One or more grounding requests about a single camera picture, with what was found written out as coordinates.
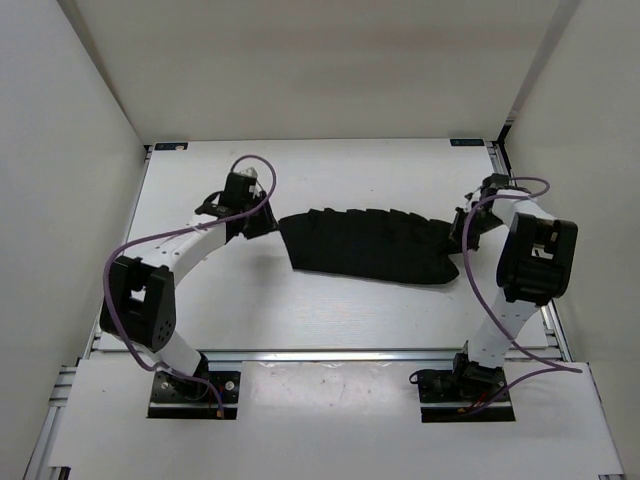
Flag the blue corner label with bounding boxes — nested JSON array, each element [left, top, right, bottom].
[[154, 142, 189, 151], [450, 138, 485, 147]]

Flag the black pleated skirt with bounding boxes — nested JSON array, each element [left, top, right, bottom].
[[279, 208, 459, 286]]

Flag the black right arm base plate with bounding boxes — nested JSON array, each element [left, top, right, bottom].
[[409, 369, 516, 424]]

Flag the blue left corner label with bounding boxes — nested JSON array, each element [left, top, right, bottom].
[[154, 142, 189, 151]]

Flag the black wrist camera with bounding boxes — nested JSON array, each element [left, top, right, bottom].
[[219, 169, 258, 211], [480, 173, 511, 199]]

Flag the white front cover board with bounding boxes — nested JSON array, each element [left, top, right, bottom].
[[49, 359, 623, 479]]

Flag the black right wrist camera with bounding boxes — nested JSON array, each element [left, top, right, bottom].
[[480, 173, 511, 199]]

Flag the blue right corner label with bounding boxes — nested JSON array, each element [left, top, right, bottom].
[[450, 138, 485, 147]]

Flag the aluminium table frame rail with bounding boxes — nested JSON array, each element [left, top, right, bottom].
[[84, 144, 574, 369]]

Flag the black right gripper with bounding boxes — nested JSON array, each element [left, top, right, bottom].
[[438, 207, 505, 256]]

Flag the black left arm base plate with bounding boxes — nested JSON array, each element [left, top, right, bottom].
[[147, 370, 241, 420]]

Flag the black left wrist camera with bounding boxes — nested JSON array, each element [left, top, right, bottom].
[[219, 169, 258, 211]]

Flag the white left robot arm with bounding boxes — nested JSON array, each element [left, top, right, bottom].
[[109, 204, 278, 400]]

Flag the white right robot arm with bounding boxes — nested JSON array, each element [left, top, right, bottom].
[[449, 190, 578, 400]]

